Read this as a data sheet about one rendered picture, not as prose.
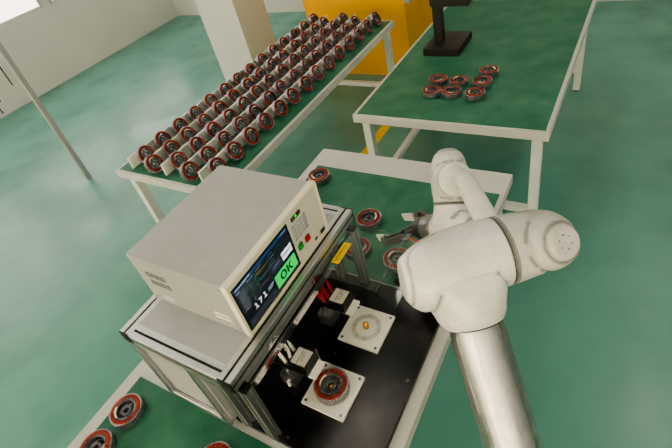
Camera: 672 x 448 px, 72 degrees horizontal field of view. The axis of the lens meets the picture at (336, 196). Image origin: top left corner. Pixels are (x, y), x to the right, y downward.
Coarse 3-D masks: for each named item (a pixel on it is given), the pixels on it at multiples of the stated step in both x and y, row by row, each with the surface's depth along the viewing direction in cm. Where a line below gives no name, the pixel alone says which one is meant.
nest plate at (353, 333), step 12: (360, 312) 166; (372, 312) 165; (348, 324) 163; (360, 324) 162; (372, 324) 161; (384, 324) 160; (348, 336) 159; (360, 336) 158; (372, 336) 157; (384, 336) 156; (372, 348) 154
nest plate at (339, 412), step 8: (352, 376) 148; (360, 376) 147; (312, 384) 149; (352, 384) 146; (360, 384) 145; (312, 392) 146; (352, 392) 144; (304, 400) 145; (312, 400) 144; (344, 400) 142; (352, 400) 142; (312, 408) 144; (320, 408) 142; (328, 408) 141; (336, 408) 141; (344, 408) 140; (336, 416) 139; (344, 416) 139
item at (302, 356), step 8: (280, 352) 146; (296, 352) 143; (304, 352) 142; (312, 352) 141; (280, 360) 144; (288, 360) 144; (296, 360) 140; (304, 360) 140; (312, 360) 141; (320, 360) 143; (288, 368) 143; (296, 368) 140; (304, 368) 138; (312, 368) 141; (320, 368) 141; (312, 376) 140
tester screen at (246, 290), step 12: (276, 240) 129; (288, 240) 134; (276, 252) 130; (264, 264) 126; (252, 276) 122; (264, 276) 127; (240, 288) 119; (252, 288) 123; (264, 288) 128; (276, 288) 133; (240, 300) 120; (252, 300) 124; (264, 300) 129; (252, 312) 125
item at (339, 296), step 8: (336, 288) 159; (336, 296) 156; (344, 296) 155; (352, 296) 157; (320, 304) 159; (328, 304) 157; (336, 304) 154; (344, 304) 153; (352, 304) 157; (344, 312) 154; (352, 312) 154
